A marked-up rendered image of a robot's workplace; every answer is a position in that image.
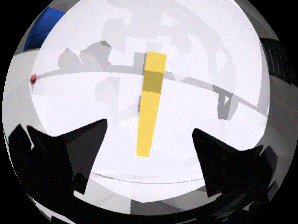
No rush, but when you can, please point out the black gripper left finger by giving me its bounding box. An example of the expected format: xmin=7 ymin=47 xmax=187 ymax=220
xmin=27 ymin=119 xmax=108 ymax=194

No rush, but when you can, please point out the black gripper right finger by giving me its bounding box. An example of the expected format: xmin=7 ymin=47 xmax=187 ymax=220
xmin=192 ymin=128 xmax=263 ymax=197

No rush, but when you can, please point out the yellow bar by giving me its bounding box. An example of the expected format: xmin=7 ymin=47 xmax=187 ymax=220
xmin=136 ymin=52 xmax=168 ymax=157

